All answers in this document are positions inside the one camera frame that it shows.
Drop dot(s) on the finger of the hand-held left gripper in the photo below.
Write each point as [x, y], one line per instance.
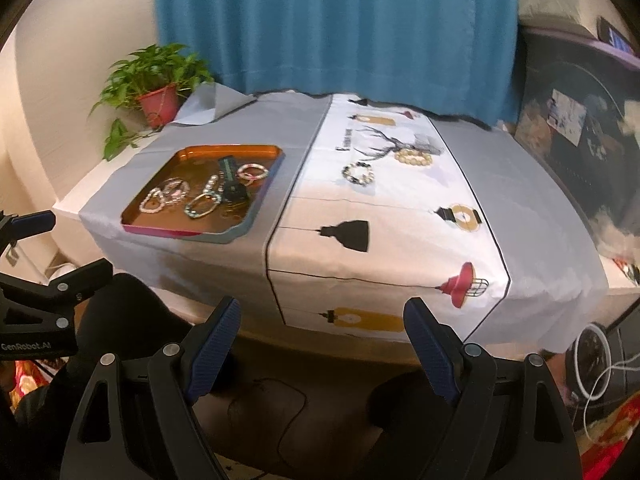
[85, 277]
[35, 222]

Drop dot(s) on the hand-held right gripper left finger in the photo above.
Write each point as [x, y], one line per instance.
[215, 350]

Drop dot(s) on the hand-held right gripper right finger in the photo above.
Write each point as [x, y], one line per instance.
[430, 355]

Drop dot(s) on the orange metal tray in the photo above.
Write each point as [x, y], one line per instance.
[190, 160]

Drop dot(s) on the black green watch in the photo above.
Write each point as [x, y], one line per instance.
[234, 190]

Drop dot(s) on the person's black trousers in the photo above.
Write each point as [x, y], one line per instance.
[125, 305]

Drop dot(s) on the grey white printed tablecloth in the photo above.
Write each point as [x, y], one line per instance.
[525, 220]

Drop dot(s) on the potted green plant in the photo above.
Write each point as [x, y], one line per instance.
[159, 102]

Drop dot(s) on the red patterned cloth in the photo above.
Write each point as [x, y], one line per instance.
[617, 445]

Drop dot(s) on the dark translucent storage box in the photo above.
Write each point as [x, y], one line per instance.
[590, 170]

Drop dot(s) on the blue curtain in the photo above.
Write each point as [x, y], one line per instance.
[340, 30]

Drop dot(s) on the dark tablet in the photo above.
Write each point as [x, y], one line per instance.
[617, 37]

